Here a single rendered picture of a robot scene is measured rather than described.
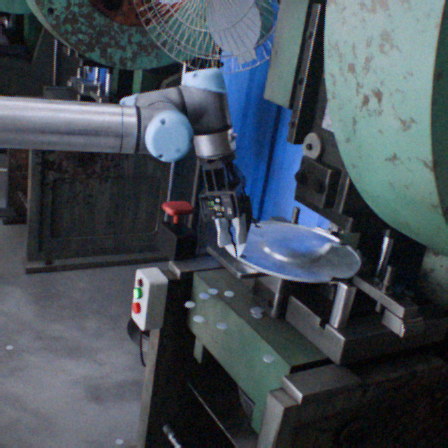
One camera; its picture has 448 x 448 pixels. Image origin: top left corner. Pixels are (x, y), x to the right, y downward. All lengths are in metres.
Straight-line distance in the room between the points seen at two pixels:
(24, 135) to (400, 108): 0.53
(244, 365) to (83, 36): 1.46
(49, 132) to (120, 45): 1.49
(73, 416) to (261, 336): 0.91
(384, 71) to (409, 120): 0.06
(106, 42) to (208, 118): 1.33
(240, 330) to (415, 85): 0.74
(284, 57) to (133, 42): 1.18
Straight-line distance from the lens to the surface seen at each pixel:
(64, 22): 2.34
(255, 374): 1.27
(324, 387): 1.14
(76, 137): 0.95
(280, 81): 1.32
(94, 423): 1.97
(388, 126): 0.75
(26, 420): 1.99
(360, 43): 0.75
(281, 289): 1.26
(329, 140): 1.26
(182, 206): 1.50
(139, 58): 2.44
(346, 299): 1.17
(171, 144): 0.94
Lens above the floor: 1.28
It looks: 21 degrees down
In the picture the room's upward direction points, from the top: 9 degrees clockwise
